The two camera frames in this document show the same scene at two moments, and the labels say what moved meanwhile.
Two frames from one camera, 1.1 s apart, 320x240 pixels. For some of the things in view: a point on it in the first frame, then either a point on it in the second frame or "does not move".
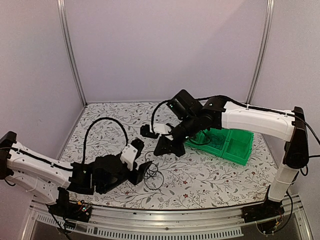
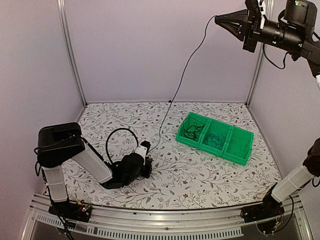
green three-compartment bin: x=239 y=146 does not move
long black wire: x=154 y=179 → x=180 y=82
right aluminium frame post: x=270 y=6 does not move
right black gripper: x=168 y=147 → x=240 y=30
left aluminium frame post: x=61 y=9 does not move
